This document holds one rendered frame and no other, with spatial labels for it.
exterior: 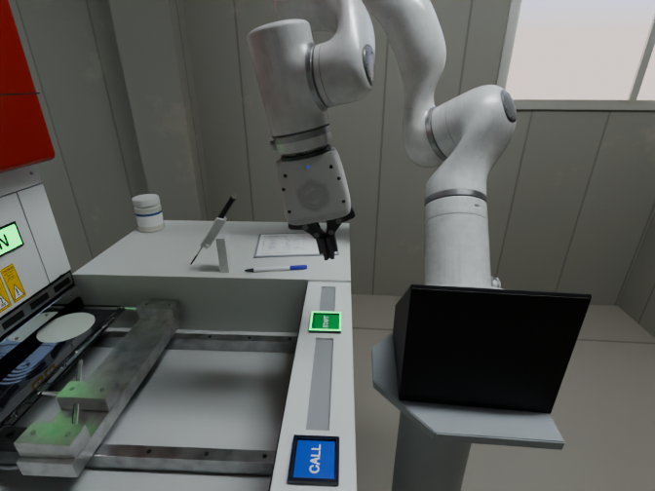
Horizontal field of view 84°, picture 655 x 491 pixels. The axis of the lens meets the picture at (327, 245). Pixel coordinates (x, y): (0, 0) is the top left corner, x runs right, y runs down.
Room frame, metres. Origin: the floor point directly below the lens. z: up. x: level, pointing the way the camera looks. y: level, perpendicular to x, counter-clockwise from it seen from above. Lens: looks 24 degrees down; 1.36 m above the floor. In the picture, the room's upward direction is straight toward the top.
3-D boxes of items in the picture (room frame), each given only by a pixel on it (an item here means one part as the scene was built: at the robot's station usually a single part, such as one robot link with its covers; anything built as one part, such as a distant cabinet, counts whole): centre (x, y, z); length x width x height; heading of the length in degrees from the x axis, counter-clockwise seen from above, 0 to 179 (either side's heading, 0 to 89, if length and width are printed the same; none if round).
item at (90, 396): (0.44, 0.39, 0.89); 0.08 x 0.03 x 0.03; 87
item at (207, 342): (0.64, 0.30, 0.84); 0.50 x 0.02 x 0.03; 87
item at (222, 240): (0.73, 0.25, 1.03); 0.06 x 0.04 x 0.13; 87
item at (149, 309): (0.68, 0.38, 0.89); 0.08 x 0.03 x 0.03; 87
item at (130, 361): (0.51, 0.38, 0.87); 0.36 x 0.08 x 0.03; 177
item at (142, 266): (0.87, 0.25, 0.89); 0.62 x 0.35 x 0.14; 87
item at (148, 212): (0.99, 0.51, 1.01); 0.07 x 0.07 x 0.10
